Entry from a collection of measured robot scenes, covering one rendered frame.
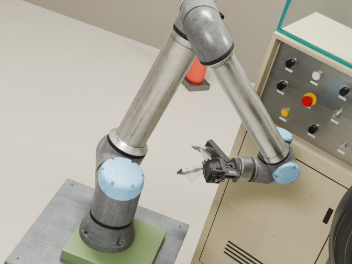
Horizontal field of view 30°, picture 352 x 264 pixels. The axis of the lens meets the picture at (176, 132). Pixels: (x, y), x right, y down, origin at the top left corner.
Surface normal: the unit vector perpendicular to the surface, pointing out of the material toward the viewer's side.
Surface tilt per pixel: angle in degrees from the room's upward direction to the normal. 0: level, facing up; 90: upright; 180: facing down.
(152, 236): 2
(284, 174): 92
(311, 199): 90
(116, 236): 69
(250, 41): 90
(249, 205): 90
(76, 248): 2
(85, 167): 0
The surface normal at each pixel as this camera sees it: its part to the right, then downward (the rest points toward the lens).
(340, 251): -0.71, 0.29
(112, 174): 0.26, -0.77
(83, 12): -0.26, 0.47
